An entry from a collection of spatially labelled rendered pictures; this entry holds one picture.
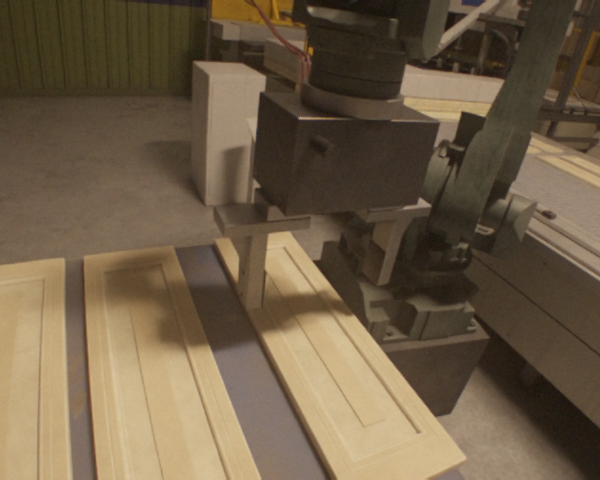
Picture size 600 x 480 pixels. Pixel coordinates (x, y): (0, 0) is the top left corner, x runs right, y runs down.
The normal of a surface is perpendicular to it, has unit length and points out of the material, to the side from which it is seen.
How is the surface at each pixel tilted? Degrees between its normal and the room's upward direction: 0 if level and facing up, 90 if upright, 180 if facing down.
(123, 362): 11
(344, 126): 90
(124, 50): 90
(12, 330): 0
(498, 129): 66
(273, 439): 0
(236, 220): 0
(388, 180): 90
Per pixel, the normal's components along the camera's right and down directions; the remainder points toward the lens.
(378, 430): 0.21, -0.74
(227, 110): 0.41, 0.51
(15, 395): 0.30, -0.86
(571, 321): -0.90, 0.11
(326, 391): -0.05, -0.81
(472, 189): -0.41, 0.00
